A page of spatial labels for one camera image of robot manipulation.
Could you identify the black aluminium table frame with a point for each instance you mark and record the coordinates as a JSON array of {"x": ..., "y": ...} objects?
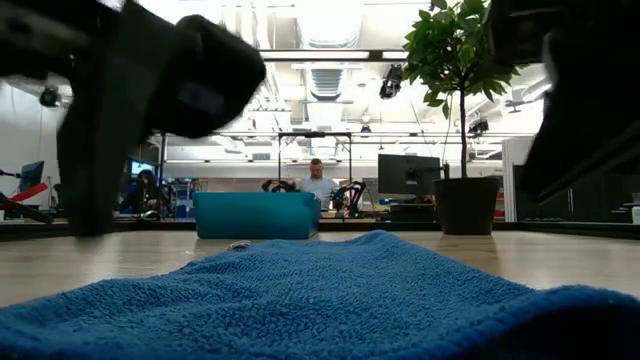
[{"x": 350, "y": 226}]

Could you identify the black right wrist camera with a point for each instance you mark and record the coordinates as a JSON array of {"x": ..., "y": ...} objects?
[{"x": 517, "y": 30}]

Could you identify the blue microfiber towel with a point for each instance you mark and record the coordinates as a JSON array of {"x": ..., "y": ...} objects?
[{"x": 320, "y": 300}]

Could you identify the green leafy potted tree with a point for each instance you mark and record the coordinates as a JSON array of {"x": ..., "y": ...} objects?
[{"x": 455, "y": 50}]

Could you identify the black background rig frame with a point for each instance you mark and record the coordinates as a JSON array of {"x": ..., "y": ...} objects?
[{"x": 315, "y": 134}]

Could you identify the silver ventilation duct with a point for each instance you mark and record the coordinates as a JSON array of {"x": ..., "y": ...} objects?
[{"x": 326, "y": 82}]

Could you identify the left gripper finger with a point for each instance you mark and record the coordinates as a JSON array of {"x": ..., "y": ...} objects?
[{"x": 95, "y": 190}]

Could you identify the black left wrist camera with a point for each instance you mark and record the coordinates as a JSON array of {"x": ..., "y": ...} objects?
[{"x": 220, "y": 80}]

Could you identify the large black monitor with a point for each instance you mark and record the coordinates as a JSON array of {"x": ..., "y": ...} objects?
[{"x": 407, "y": 175}]

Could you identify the small black monitor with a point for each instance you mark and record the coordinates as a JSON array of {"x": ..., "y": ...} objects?
[{"x": 31, "y": 176}]

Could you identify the person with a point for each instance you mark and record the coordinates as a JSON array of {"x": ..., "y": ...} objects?
[
  {"x": 142, "y": 192},
  {"x": 319, "y": 182}
]

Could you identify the black background robot arm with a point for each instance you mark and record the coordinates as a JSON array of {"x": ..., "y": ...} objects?
[
  {"x": 350, "y": 195},
  {"x": 277, "y": 186}
]

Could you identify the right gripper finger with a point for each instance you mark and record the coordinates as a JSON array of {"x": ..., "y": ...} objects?
[{"x": 560, "y": 170}]

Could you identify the black ceiling spot lamp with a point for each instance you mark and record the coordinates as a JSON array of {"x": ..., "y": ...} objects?
[
  {"x": 49, "y": 96},
  {"x": 390, "y": 82},
  {"x": 479, "y": 126}
]

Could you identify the overhead led light bar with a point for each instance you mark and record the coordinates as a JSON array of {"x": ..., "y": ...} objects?
[{"x": 330, "y": 55}]

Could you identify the teal plastic bin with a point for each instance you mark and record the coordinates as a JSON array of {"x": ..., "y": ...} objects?
[{"x": 257, "y": 215}]

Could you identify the black partition screen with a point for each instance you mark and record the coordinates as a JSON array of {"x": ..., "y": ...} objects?
[{"x": 575, "y": 205}]

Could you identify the black plant pot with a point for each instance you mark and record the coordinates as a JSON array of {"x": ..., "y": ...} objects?
[{"x": 466, "y": 205}]

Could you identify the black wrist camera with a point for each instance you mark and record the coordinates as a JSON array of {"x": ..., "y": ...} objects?
[
  {"x": 220, "y": 80},
  {"x": 517, "y": 30}
]

